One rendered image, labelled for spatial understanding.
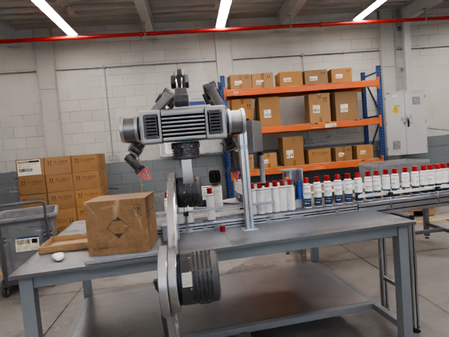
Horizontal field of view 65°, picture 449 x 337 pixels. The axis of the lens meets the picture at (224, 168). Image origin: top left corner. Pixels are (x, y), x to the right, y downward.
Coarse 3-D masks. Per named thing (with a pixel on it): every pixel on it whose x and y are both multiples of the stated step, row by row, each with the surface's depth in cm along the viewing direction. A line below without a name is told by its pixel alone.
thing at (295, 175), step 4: (288, 172) 243; (292, 172) 248; (296, 172) 248; (300, 172) 241; (284, 176) 243; (288, 176) 243; (292, 176) 248; (296, 176) 249; (300, 176) 242; (292, 180) 248; (296, 180) 249; (300, 180) 243; (296, 184) 249; (296, 188) 244; (296, 192) 244; (296, 196) 244; (296, 200) 237; (300, 200) 237; (296, 204) 237; (300, 204) 237; (296, 208) 237
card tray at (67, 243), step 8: (48, 240) 210; (56, 240) 219; (64, 240) 220; (72, 240) 219; (80, 240) 218; (40, 248) 193; (48, 248) 194; (56, 248) 195; (64, 248) 196; (72, 248) 196; (80, 248) 197
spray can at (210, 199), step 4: (208, 188) 220; (208, 192) 221; (208, 196) 220; (212, 196) 221; (208, 200) 220; (212, 200) 221; (208, 204) 220; (212, 204) 221; (208, 212) 221; (212, 212) 221; (208, 216) 221; (212, 216) 221; (208, 220) 221; (212, 220) 221
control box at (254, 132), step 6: (252, 120) 207; (246, 126) 209; (252, 126) 207; (258, 126) 216; (252, 132) 207; (258, 132) 216; (252, 138) 208; (258, 138) 215; (252, 144) 208; (258, 144) 215; (252, 150) 208; (258, 150) 214
